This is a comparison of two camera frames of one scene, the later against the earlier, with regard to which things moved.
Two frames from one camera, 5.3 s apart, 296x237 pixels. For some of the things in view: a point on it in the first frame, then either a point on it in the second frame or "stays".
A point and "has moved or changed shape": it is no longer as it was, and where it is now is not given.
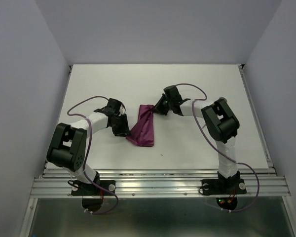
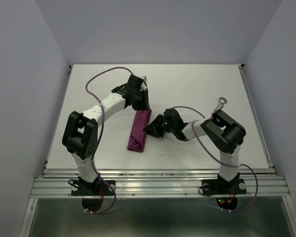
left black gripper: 125,128 to 145,104
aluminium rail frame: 259,182 stays
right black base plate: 223,187 stays
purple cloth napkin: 142,134 has moved or changed shape
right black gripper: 158,107 to 154,127
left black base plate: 82,189 stays
